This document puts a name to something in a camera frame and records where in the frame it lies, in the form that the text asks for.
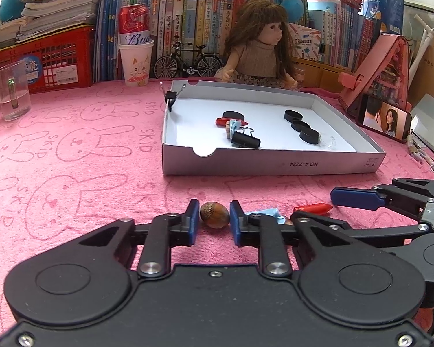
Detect black smartphone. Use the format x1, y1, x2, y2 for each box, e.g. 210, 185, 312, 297
357, 94, 413, 144

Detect white cat print paper cup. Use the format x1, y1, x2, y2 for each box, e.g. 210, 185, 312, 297
118, 41, 155, 88

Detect black model bicycle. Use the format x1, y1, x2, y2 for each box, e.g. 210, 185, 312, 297
154, 40, 225, 79

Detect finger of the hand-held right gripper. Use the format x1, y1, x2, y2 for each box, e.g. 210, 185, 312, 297
330, 178, 434, 221
350, 225, 431, 248

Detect white cardboard box tray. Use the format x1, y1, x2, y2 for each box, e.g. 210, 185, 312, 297
161, 80, 387, 177

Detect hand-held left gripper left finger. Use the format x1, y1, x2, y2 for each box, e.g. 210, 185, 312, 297
78, 199, 200, 279

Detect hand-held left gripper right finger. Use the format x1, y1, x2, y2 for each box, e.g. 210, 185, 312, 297
229, 200, 355, 279

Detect brown cardboard box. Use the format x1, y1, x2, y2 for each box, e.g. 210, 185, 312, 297
409, 38, 434, 106

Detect blue cardboard box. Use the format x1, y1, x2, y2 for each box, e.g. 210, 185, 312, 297
367, 0, 411, 35

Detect stack of worn books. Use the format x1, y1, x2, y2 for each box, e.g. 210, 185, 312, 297
0, 0, 102, 48

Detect pink rabbit print blanket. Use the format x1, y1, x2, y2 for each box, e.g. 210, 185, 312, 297
0, 77, 434, 333

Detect pink wooden house stand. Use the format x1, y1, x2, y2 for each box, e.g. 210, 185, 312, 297
338, 32, 415, 117

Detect red beer can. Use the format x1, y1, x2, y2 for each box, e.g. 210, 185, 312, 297
117, 3, 153, 48

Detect black binder clip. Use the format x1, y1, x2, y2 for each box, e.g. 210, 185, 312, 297
231, 126, 262, 149
159, 82, 188, 113

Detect row of upright books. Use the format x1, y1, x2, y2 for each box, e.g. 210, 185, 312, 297
94, 0, 388, 80

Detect brown acorn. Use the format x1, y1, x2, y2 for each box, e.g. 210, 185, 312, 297
200, 201, 231, 229

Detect clear glass cup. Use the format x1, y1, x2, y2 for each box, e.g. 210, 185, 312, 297
0, 61, 32, 122

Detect beige beaded lanyard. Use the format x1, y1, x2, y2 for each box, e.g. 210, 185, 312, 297
405, 130, 434, 182

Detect colourful pencil print box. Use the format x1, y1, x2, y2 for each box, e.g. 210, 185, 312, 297
287, 22, 323, 62

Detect long-haired baby doll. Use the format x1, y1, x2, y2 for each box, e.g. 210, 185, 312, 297
214, 1, 299, 91

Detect red plastic basket with sticker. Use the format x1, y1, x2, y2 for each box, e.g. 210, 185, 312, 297
0, 25, 97, 95

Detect black disc with shiny face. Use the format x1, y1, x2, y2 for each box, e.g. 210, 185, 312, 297
299, 129, 323, 146

